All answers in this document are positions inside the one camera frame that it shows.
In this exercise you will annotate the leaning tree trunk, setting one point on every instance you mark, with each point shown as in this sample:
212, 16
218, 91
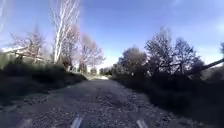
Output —
213, 63

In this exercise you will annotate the weedy verge with shrubs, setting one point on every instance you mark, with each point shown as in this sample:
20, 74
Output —
186, 100

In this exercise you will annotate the dark tree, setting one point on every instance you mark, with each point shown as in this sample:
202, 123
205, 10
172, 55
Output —
160, 50
132, 60
183, 55

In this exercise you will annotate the robot's own part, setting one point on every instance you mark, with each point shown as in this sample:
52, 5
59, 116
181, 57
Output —
76, 122
141, 124

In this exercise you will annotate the grassy verge with low bushes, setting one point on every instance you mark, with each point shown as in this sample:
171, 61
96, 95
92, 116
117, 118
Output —
33, 80

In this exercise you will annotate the low building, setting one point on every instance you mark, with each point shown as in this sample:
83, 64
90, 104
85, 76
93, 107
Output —
20, 53

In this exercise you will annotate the pale gravel path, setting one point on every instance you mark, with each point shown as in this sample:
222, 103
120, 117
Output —
100, 103

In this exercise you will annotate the tall white bare tree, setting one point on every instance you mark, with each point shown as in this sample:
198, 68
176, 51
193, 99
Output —
59, 36

